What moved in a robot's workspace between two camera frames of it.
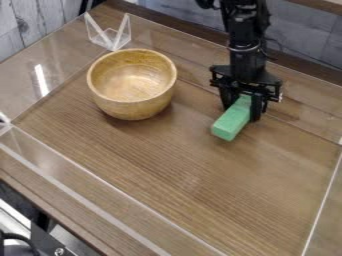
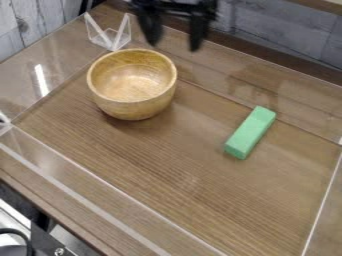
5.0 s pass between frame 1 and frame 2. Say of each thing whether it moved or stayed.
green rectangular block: moved
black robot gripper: moved
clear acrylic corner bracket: stayed
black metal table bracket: stayed
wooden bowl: stayed
